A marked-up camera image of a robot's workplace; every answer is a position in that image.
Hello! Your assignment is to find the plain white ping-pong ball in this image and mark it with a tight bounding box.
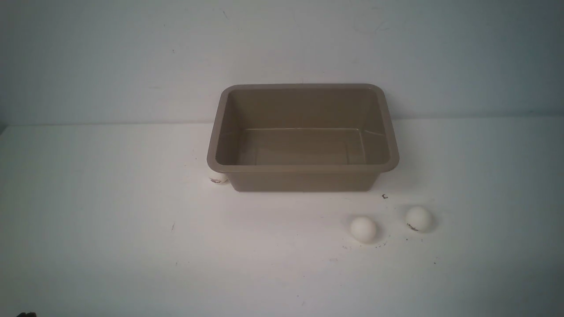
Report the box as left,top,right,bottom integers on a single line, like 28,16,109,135
350,216,378,243

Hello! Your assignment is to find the white ping-pong ball with logo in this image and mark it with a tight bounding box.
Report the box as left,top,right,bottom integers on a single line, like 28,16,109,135
405,206,434,232

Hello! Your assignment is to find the tan plastic storage bin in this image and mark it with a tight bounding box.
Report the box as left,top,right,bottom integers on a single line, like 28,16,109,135
206,84,400,192

